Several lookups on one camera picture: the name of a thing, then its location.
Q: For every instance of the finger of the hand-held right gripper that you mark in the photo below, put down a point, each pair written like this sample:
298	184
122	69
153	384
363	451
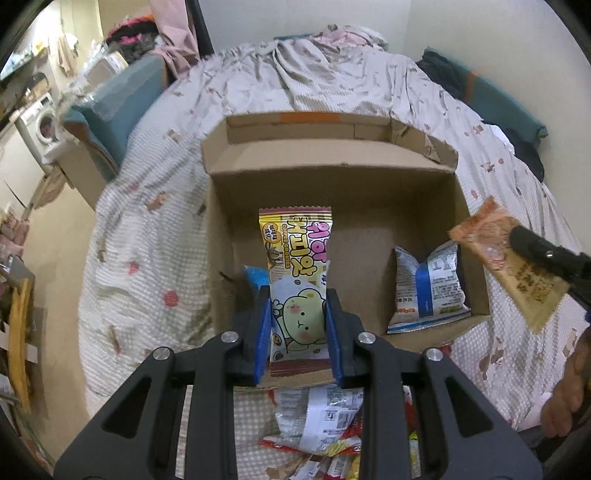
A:
545	254

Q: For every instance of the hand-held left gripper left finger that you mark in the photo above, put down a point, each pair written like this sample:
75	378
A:
263	339

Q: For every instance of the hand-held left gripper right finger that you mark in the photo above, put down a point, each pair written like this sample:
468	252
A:
334	341

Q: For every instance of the orange snack packet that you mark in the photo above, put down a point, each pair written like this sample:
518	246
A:
485	235

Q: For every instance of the yellow bear print snack packet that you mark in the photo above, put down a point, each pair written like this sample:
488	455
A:
300	277

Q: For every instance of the pile of snack packets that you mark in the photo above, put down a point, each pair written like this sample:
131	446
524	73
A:
318	420

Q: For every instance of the white and blue snack packet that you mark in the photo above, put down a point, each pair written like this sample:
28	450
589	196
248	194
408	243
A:
429	286

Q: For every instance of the cardboard box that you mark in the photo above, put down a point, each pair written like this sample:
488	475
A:
351	198

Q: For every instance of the person's right hand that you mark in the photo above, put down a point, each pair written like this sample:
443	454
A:
572	387

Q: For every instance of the light blue snack packet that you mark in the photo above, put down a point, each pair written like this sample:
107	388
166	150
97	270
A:
255	277

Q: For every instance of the dark cloth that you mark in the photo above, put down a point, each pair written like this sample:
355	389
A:
528	159

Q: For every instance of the checkered bed quilt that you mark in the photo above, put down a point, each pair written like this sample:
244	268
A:
152	258

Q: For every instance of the teal blanket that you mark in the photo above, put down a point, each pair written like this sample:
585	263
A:
498	101

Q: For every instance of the wooden chair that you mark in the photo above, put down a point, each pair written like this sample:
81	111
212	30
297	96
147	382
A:
21	332

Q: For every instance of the beige side cabinet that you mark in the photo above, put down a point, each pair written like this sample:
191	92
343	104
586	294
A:
83	170

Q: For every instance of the brown floor mat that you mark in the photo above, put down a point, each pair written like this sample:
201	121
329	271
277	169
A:
48	187

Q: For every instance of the teal cushion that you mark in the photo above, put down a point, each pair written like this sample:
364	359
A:
120	101

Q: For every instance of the pink crumpled blanket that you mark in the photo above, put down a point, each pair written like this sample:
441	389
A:
351	37

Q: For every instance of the white counter cabinet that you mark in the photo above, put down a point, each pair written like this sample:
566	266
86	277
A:
18	170

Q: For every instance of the white washing machine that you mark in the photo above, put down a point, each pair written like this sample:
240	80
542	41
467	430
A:
44	124

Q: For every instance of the white plastic container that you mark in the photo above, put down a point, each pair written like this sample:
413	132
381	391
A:
108	67

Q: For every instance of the pink hanging garment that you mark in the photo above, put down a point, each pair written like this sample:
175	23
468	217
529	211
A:
175	37

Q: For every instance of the heap of clothes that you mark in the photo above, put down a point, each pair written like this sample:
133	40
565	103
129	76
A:
134	37

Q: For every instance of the beige hanging towel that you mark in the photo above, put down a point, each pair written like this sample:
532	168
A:
68	55

